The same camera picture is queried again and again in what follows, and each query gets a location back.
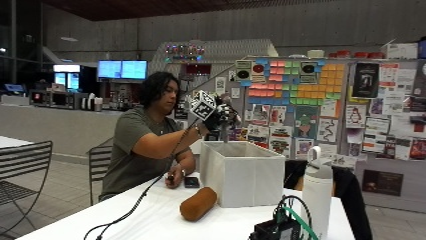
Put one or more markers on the black smartphone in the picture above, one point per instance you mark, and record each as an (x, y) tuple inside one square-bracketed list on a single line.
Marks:
[(192, 182)]

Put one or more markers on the white marker cube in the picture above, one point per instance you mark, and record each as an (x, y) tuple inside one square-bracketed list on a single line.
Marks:
[(203, 105)]

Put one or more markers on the brown cylinder cushion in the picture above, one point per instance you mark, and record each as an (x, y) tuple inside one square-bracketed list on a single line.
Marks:
[(198, 204)]

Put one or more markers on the person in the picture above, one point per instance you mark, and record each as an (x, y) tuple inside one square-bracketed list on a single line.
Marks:
[(134, 153)]

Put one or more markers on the white fabric storage box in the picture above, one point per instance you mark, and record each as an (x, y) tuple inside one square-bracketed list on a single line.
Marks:
[(242, 175)]

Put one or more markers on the black slatted metal chair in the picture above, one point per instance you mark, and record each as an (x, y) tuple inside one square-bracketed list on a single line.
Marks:
[(25, 160), (99, 163)]

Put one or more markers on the group of coloured sticky notes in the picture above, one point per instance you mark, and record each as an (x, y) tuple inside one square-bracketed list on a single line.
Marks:
[(307, 81)]

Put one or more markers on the white container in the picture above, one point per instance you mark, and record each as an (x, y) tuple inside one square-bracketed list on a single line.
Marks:
[(316, 53)]

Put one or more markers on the grey pin board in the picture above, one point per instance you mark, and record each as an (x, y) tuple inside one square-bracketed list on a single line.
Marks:
[(347, 133)]

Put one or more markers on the black electronics box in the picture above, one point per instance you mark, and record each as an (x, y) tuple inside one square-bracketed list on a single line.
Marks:
[(276, 230)]

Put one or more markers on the grey service counter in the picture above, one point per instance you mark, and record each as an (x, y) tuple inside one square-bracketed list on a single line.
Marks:
[(58, 128)]

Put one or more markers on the red bowl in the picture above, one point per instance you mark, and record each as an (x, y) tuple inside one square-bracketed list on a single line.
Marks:
[(343, 53), (377, 55), (361, 55)]

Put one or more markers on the white water bottle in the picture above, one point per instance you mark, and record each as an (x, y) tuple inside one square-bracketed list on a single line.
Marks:
[(317, 196)]

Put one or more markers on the black poster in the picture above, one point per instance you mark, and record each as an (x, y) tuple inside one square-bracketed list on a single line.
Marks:
[(365, 80)]

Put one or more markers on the group of paper posters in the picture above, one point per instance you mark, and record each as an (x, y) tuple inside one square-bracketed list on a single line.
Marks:
[(377, 123)]

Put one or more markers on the black jacket on chair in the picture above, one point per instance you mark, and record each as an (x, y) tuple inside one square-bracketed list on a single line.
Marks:
[(353, 200)]

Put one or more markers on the lit drinks fridge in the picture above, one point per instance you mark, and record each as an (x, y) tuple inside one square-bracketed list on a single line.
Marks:
[(67, 78)]

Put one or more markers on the counter appliance with red light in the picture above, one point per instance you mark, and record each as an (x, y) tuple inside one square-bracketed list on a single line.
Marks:
[(41, 97)]

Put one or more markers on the white cardboard box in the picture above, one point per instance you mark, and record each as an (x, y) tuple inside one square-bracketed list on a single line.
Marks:
[(401, 50)]

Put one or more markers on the blue wall screen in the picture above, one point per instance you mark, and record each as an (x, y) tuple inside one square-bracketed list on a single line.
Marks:
[(134, 69), (110, 69)]

